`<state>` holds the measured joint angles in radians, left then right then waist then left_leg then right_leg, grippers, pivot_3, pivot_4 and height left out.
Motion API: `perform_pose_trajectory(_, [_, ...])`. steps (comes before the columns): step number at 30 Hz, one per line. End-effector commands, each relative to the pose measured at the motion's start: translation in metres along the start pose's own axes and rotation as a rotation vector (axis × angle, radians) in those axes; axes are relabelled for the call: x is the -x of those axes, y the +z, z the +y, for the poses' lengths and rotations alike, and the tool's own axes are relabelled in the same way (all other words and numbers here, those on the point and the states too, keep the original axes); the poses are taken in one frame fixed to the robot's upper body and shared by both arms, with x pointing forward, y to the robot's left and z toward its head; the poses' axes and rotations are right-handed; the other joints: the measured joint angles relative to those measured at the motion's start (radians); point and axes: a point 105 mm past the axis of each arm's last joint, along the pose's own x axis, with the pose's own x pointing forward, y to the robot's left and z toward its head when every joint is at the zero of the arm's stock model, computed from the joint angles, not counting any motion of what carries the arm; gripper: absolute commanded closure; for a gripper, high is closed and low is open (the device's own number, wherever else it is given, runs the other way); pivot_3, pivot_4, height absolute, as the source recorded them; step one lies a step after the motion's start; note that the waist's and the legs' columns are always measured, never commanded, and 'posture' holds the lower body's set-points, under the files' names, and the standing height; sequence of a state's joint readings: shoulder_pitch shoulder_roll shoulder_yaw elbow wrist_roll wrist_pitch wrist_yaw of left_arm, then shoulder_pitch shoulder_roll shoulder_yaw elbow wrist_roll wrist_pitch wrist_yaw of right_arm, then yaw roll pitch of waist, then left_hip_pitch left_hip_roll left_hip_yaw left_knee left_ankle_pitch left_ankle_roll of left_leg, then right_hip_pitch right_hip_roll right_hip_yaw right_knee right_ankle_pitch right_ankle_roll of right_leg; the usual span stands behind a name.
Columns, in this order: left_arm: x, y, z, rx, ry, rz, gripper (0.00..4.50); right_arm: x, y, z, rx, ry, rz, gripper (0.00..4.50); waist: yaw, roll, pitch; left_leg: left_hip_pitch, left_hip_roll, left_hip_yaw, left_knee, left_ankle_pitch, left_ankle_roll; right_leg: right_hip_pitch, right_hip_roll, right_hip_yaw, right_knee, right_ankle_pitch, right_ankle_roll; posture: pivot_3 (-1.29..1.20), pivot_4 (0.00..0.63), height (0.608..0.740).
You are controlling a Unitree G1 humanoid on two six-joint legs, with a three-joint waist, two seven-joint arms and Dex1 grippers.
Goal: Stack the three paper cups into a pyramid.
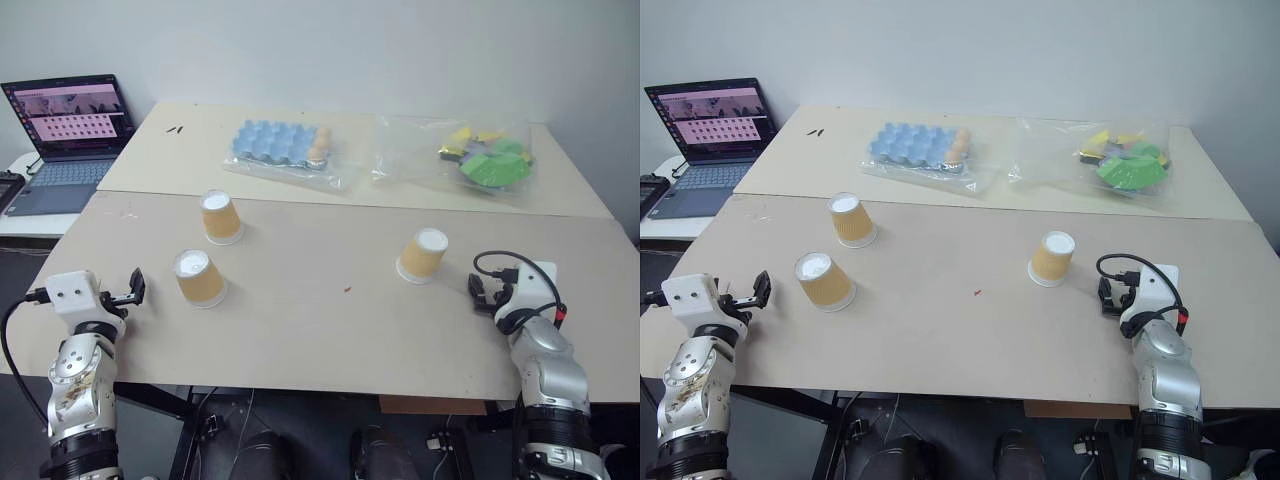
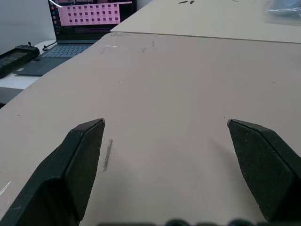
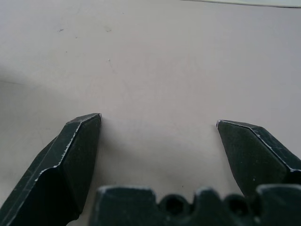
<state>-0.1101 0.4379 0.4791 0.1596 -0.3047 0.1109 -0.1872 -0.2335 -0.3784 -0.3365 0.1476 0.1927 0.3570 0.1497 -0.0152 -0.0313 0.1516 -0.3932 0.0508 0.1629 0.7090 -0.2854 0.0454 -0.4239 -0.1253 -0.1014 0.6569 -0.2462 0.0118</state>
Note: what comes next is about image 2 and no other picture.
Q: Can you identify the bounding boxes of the white side table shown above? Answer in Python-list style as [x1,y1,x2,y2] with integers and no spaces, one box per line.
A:
[0,40,58,90]

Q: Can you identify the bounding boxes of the clear plastic bag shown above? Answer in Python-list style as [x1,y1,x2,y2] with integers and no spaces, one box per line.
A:
[265,0,301,24]

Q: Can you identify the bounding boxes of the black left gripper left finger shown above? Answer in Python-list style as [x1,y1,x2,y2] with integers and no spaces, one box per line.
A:
[0,118,105,226]

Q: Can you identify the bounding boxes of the black handheld remote controller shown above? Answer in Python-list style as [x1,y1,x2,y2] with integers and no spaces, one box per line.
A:
[0,41,40,79]

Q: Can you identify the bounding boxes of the grey open laptop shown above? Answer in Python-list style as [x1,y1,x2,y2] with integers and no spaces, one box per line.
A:
[13,0,138,76]

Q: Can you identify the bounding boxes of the black laptop cable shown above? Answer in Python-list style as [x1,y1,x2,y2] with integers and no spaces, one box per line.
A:
[42,40,58,51]

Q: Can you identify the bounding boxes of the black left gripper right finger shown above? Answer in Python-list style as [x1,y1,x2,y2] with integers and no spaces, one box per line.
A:
[227,119,301,222]

